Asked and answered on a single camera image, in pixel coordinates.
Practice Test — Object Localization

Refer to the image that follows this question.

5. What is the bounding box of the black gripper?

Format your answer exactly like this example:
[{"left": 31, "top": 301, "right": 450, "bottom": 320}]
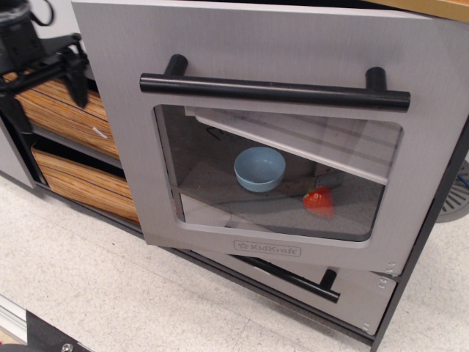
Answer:
[{"left": 1, "top": 18, "right": 89, "bottom": 134}]

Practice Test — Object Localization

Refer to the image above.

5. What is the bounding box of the black oven door handle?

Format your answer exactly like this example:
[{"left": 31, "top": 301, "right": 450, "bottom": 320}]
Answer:
[{"left": 139, "top": 54, "right": 411, "bottom": 112}]

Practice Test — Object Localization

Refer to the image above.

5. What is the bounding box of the grey toy oven door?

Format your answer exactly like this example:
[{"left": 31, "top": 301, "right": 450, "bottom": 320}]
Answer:
[{"left": 73, "top": 1, "right": 468, "bottom": 275}]

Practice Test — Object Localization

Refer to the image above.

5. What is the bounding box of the upper wood pattern bin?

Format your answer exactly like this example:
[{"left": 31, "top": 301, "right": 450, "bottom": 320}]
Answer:
[{"left": 16, "top": 79, "right": 119, "bottom": 159}]

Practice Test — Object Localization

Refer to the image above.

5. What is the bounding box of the wood pattern bin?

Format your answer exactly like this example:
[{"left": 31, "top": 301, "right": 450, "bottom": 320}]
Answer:
[
  {"left": 16, "top": 79, "right": 119, "bottom": 159},
  {"left": 31, "top": 139, "right": 140, "bottom": 224}
]

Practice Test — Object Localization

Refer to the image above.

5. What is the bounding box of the lower wood pattern bin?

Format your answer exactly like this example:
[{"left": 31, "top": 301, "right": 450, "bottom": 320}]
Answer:
[{"left": 31, "top": 139, "right": 140, "bottom": 224}]

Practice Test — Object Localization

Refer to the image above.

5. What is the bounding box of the blue bowl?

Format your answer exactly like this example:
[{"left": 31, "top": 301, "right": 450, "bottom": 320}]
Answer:
[{"left": 234, "top": 147, "right": 286, "bottom": 193}]

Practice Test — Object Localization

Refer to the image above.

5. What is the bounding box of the toy kitchen cabinet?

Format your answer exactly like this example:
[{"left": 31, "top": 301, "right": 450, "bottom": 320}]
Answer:
[{"left": 1, "top": 1, "right": 468, "bottom": 349}]

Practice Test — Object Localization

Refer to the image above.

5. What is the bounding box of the red toy strawberry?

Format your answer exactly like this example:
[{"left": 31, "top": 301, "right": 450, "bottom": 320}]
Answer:
[{"left": 303, "top": 186, "right": 335, "bottom": 218}]

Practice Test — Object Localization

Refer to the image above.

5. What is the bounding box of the grey lower drawer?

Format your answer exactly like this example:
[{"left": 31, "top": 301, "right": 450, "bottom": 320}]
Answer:
[{"left": 198, "top": 251, "right": 396, "bottom": 335}]

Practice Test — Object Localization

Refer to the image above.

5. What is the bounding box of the grey round base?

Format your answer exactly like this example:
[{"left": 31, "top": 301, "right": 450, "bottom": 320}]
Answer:
[{"left": 437, "top": 160, "right": 468, "bottom": 223}]

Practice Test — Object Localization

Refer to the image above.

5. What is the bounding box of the black cable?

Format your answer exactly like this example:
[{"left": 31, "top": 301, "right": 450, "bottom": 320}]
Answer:
[{"left": 27, "top": 0, "right": 55, "bottom": 27}]

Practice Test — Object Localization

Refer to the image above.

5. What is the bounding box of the aluminium rail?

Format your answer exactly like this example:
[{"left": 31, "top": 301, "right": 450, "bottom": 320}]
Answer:
[{"left": 0, "top": 295, "right": 28, "bottom": 345}]

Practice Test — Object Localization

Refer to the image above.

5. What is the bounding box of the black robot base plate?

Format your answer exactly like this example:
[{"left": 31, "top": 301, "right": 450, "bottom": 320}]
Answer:
[{"left": 26, "top": 311, "right": 91, "bottom": 352}]

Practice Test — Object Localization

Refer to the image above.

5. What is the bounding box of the black drawer handle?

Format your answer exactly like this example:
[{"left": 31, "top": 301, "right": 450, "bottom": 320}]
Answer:
[{"left": 231, "top": 254, "right": 341, "bottom": 304}]

